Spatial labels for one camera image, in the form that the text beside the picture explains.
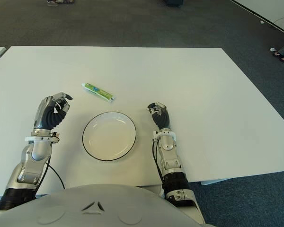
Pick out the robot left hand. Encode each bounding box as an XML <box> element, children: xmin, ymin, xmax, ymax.
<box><xmin>33</xmin><ymin>92</ymin><xmax>74</xmax><ymax>131</ymax></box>

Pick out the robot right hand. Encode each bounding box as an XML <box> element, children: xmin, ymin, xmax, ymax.
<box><xmin>146</xmin><ymin>101</ymin><xmax>171</xmax><ymax>131</ymax></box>

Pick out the green white toothpaste tube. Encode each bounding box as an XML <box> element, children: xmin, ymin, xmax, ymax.
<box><xmin>81</xmin><ymin>82</ymin><xmax>116</xmax><ymax>103</ymax></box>

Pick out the white plate with black rim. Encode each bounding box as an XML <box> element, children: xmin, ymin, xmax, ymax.
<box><xmin>82</xmin><ymin>111</ymin><xmax>137</xmax><ymax>163</ymax></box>

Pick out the grey robot torso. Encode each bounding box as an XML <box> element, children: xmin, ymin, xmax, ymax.
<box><xmin>0</xmin><ymin>183</ymin><xmax>206</xmax><ymax>227</ymax></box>

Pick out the white lower table board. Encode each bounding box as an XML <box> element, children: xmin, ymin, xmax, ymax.
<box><xmin>200</xmin><ymin>174</ymin><xmax>284</xmax><ymax>186</ymax></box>

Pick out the white floor board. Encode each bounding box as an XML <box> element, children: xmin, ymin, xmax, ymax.
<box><xmin>235</xmin><ymin>0</ymin><xmax>284</xmax><ymax>38</ymax></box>

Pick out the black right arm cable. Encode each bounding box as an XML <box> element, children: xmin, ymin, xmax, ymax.
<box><xmin>152</xmin><ymin>139</ymin><xmax>165</xmax><ymax>190</ymax></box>

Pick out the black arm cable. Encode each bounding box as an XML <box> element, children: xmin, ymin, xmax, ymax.
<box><xmin>36</xmin><ymin>157</ymin><xmax>66</xmax><ymax>190</ymax></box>
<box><xmin>152</xmin><ymin>139</ymin><xmax>165</xmax><ymax>190</ymax></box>

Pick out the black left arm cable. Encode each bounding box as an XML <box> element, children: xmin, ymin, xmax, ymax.
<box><xmin>36</xmin><ymin>157</ymin><xmax>66</xmax><ymax>190</ymax></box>

